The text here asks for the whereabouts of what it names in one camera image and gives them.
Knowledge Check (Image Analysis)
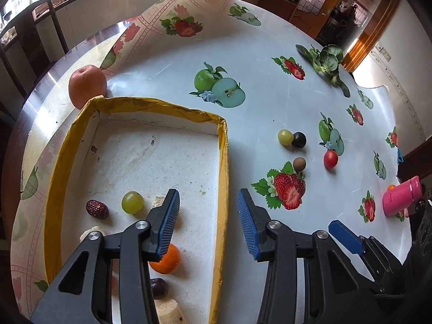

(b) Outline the red apple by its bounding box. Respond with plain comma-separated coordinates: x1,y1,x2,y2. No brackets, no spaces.
68,65,108,110

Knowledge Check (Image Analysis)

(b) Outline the yellow taped white foam box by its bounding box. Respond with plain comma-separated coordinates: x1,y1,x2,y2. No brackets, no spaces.
44,96,230,324

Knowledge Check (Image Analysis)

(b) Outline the pink thermos bottle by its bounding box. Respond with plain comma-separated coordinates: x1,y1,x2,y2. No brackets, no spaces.
382,176,423,217

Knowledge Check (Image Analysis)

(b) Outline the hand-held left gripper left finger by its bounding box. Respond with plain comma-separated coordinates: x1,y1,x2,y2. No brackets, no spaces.
30,188,181,324

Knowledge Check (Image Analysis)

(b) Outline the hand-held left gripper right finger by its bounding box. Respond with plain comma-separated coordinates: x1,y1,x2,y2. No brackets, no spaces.
236,188,382,324

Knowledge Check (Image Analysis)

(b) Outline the green leafy vegetable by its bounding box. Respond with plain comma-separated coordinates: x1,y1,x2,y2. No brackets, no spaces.
296,44,352,98

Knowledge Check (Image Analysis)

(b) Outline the fruit printed tablecloth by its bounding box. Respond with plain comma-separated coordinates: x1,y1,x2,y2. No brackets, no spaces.
10,0,417,324

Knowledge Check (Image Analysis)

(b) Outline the red date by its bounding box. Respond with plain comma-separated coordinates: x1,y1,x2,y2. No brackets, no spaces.
86,200,109,220

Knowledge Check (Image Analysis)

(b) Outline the white wall socket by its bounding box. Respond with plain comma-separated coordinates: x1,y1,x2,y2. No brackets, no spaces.
374,42,394,62

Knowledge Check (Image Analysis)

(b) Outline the dark wooden chair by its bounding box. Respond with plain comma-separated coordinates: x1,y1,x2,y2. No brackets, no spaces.
0,0,70,98

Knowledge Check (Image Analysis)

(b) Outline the dark purple grape front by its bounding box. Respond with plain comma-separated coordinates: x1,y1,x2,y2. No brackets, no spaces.
150,278,168,300

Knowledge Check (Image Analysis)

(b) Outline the orange tangerine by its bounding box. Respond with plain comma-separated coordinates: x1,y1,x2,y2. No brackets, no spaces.
148,243,182,275

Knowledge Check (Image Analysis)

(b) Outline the red cherry tomato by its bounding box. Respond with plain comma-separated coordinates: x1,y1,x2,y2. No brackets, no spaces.
323,150,339,170

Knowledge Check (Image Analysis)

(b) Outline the pale banana chunk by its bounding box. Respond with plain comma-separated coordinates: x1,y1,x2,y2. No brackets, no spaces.
153,299,184,324
79,225,106,244

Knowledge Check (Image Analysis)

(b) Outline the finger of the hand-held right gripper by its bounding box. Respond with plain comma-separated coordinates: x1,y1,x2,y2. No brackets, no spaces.
328,220,402,280

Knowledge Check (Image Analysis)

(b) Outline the windowsill counter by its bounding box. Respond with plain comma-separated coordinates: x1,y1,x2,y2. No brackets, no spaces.
0,0,203,61

